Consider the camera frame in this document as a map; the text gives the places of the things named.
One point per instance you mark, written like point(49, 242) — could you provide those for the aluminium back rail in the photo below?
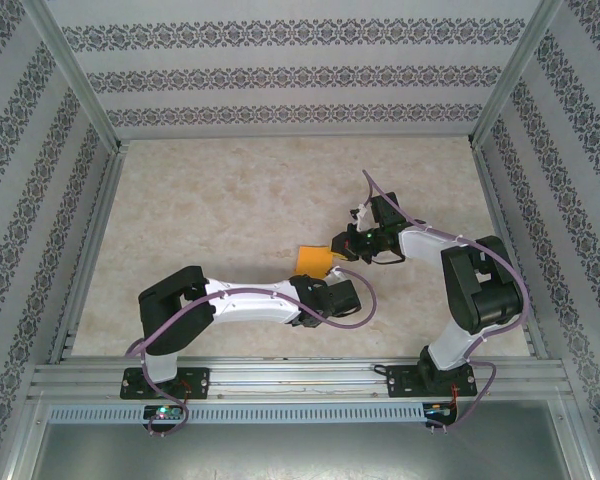
point(295, 135)

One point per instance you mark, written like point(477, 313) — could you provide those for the circuit board with green light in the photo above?
point(164, 412)
point(440, 410)

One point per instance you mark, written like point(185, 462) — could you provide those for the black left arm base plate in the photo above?
point(200, 382)

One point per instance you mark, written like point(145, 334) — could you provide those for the aluminium mounting rail beam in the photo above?
point(300, 377)

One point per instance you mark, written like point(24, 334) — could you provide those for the aluminium side rail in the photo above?
point(92, 250)
point(506, 250)

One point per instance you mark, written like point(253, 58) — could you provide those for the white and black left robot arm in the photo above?
point(250, 307)

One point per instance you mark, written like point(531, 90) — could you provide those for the aluminium frame strut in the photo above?
point(577, 440)
point(22, 440)

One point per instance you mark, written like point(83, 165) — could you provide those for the orange cloth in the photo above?
point(312, 260)

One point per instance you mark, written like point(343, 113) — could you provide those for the aluminium frame post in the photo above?
point(72, 70)
point(516, 70)

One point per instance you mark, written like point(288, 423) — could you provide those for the grey sheet metal panel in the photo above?
point(300, 455)

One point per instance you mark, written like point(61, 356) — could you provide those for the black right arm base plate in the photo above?
point(400, 382)

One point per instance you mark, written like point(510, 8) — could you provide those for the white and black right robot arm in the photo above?
point(422, 245)

